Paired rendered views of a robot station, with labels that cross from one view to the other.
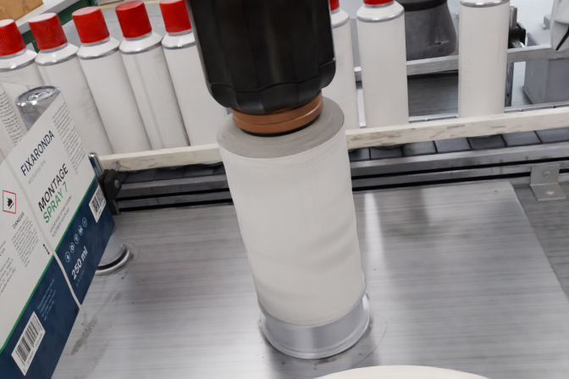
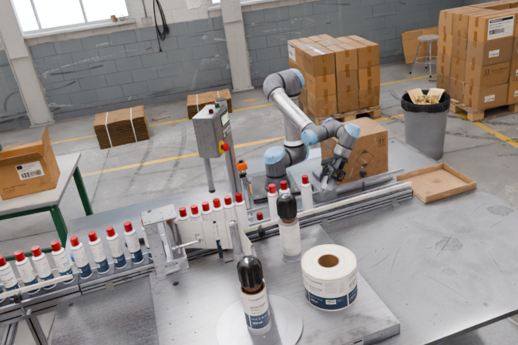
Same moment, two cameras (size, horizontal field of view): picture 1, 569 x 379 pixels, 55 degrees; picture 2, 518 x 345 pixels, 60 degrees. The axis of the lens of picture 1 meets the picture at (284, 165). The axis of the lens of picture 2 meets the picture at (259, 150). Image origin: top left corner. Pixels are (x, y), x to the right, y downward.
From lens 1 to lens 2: 1.56 m
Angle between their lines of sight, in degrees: 22
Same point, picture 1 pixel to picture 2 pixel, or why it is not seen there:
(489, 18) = (307, 189)
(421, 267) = (307, 243)
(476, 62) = (306, 198)
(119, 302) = not seen: hidden behind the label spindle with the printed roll
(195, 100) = (243, 217)
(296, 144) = (294, 223)
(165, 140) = not seen: hidden behind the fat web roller
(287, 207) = (293, 233)
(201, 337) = (273, 264)
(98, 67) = (220, 212)
